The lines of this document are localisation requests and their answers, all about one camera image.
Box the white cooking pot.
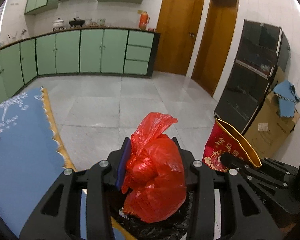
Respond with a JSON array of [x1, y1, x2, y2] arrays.
[[52, 18, 65, 31]]

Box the large cardboard box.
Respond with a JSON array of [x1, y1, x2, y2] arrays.
[[244, 68, 300, 159]]

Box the green lower kitchen cabinets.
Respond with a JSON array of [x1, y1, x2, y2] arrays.
[[0, 28, 160, 103]]

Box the left wooden door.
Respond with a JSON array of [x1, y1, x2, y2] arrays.
[[154, 0, 204, 76]]

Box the wooden door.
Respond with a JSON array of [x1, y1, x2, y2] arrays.
[[191, 0, 239, 96], [154, 0, 204, 76]]

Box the black trash bin with bag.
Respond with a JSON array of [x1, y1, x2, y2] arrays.
[[110, 191, 193, 239]]

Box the red gold paper bag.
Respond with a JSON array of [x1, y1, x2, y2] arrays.
[[202, 118, 262, 172]]

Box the blue cloth on box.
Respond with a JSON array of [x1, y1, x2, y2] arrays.
[[273, 80, 300, 118]]

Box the orange thermos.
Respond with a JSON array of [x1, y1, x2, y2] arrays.
[[139, 11, 150, 30]]

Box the right wooden door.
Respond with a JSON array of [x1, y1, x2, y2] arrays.
[[191, 0, 239, 96]]

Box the black wok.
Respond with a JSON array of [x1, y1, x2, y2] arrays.
[[69, 17, 85, 28]]

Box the black glass cabinet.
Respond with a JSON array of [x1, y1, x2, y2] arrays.
[[214, 20, 290, 134]]

